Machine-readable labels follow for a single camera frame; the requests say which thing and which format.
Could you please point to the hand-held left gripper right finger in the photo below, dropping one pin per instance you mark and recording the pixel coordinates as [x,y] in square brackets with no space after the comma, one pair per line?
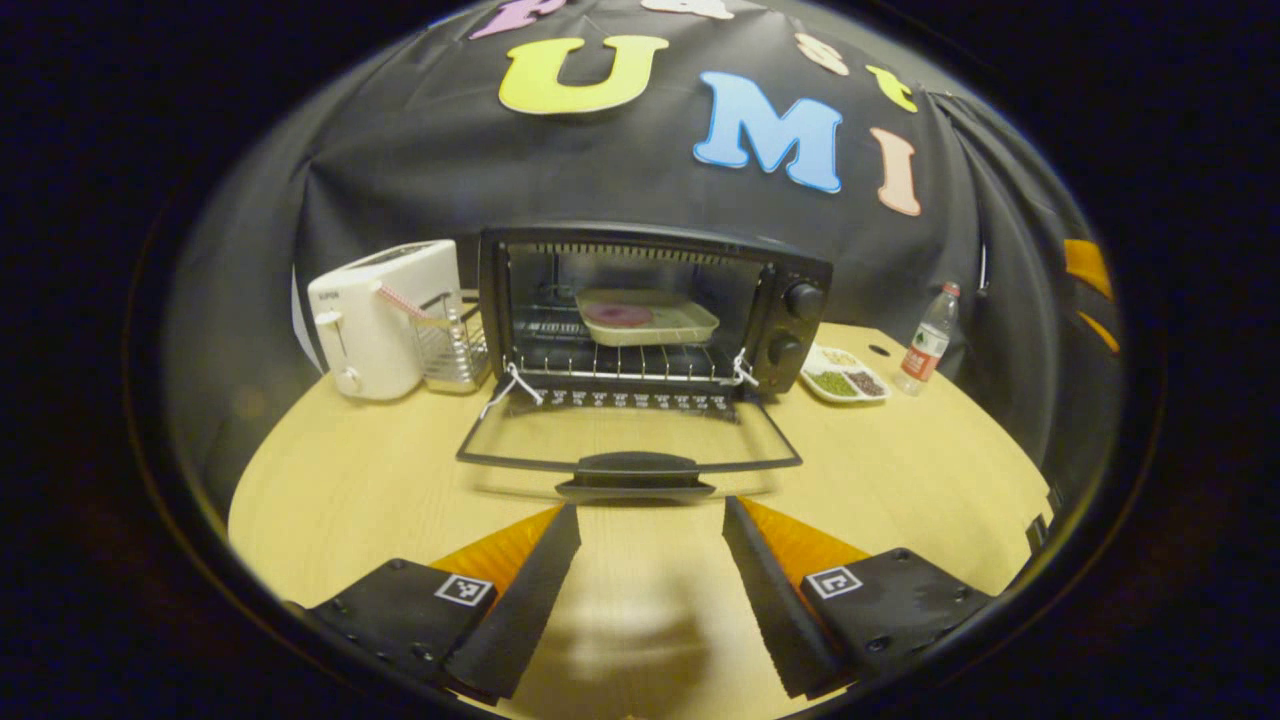
[775,610]

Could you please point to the black electric oven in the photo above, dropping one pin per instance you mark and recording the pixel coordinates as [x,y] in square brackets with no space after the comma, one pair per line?
[800,270]

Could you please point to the clear plastic water bottle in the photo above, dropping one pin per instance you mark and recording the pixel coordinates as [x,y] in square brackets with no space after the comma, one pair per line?
[927,345]

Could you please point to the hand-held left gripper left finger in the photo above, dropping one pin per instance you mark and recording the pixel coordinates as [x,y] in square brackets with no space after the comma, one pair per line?
[520,610]

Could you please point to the white toaster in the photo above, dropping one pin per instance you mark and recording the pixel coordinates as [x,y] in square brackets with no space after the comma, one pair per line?
[370,320]

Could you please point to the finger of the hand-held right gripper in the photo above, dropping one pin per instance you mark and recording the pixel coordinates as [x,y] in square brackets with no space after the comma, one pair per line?
[1088,268]
[1102,333]

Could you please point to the pink ham slice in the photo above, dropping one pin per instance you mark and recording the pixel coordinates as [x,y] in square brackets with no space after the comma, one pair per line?
[618,315]

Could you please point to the pink striped straw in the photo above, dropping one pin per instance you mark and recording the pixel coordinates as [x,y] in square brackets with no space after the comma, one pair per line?
[400,302]

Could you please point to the white divided dish of beans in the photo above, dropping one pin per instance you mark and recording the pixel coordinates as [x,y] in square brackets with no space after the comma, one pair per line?
[845,380]

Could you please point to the cream food tray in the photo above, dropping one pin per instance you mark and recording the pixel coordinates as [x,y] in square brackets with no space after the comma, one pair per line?
[685,322]

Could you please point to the black backdrop cloth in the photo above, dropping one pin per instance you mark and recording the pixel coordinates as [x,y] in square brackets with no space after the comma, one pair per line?
[400,160]

